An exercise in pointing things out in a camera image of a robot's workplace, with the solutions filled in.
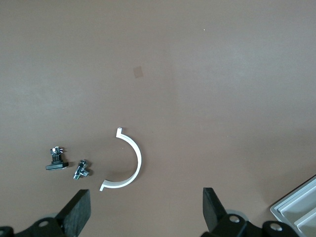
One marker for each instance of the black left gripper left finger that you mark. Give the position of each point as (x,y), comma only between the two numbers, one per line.
(74,214)

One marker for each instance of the small metal pipe fitting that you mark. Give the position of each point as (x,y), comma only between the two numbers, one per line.
(82,170)

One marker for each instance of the black clamp with metal screw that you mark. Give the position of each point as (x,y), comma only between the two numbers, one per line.
(56,165)

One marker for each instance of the white drawer cabinet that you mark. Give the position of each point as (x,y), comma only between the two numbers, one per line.
(296,192)

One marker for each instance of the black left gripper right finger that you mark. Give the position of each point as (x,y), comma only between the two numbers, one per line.
(213,214)

